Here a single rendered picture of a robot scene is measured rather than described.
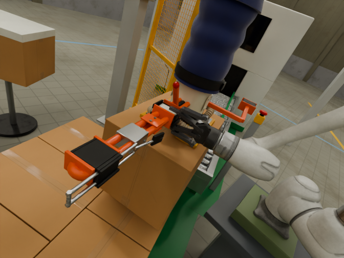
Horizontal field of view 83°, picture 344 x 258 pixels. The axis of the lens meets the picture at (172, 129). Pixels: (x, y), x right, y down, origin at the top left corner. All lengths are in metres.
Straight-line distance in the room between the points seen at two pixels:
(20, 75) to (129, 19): 1.07
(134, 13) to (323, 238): 2.09
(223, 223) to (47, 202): 0.88
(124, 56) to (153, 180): 1.67
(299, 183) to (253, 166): 0.43
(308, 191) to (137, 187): 0.74
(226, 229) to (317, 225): 0.37
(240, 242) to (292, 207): 0.28
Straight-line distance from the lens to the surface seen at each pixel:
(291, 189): 1.05
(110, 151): 0.44
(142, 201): 0.93
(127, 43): 2.22
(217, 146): 0.65
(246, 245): 1.10
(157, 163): 0.75
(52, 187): 1.25
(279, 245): 1.13
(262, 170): 0.67
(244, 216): 1.10
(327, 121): 0.80
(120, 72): 2.32
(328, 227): 0.97
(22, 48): 1.83
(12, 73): 1.97
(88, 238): 1.09
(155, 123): 0.60
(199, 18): 0.83
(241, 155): 0.65
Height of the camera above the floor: 1.53
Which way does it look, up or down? 31 degrees down
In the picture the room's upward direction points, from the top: 22 degrees clockwise
